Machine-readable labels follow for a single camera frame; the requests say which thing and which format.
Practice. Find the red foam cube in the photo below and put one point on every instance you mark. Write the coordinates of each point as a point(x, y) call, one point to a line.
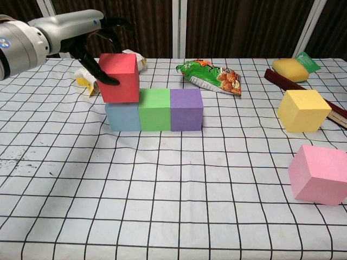
point(122, 84)

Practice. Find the green foam cube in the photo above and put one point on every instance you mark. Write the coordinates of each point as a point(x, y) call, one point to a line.
point(154, 113)

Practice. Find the green snack bag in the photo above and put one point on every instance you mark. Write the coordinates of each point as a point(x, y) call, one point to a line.
point(211, 75)

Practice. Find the white cracker package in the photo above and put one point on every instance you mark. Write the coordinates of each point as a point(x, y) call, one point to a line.
point(84, 81)

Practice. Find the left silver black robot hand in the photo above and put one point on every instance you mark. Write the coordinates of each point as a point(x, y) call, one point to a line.
point(67, 27)

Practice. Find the blue foam cube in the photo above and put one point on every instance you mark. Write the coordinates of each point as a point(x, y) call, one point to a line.
point(123, 117)

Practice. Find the pink foam cube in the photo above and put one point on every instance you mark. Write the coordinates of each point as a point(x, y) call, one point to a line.
point(317, 176)

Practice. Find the purple foam cube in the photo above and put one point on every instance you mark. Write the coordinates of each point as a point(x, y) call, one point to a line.
point(187, 113)

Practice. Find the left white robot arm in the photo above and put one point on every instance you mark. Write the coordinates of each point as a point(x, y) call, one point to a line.
point(19, 48)

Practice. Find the yellow sponge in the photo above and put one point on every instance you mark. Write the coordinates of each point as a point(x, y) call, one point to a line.
point(290, 70)

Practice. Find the yellow foam cube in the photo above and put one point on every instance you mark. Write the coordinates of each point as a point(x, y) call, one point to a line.
point(301, 111)

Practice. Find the dark red folded fan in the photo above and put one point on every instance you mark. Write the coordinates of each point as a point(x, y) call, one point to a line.
point(279, 80)

